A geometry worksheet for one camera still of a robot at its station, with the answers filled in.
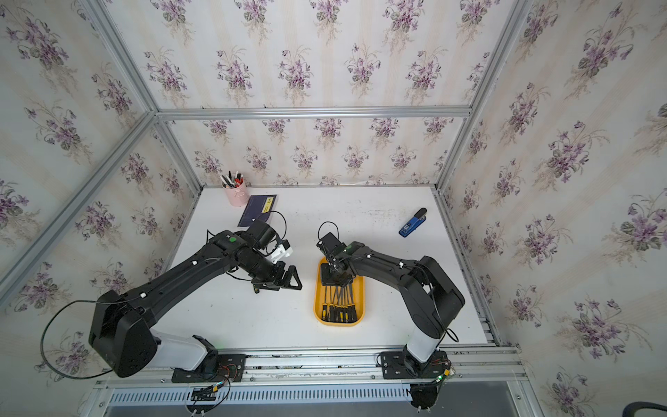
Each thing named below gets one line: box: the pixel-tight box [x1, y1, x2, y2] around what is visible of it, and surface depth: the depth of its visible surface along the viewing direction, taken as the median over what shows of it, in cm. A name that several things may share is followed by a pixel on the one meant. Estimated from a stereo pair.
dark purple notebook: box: [237, 194, 278, 227], surface depth 113 cm
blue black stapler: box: [398, 207, 428, 239], surface depth 106 cm
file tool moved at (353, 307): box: [350, 285, 358, 324], surface depth 83 cm
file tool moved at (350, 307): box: [346, 285, 354, 324], surface depth 83 cm
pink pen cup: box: [219, 172, 250, 207], surface depth 110 cm
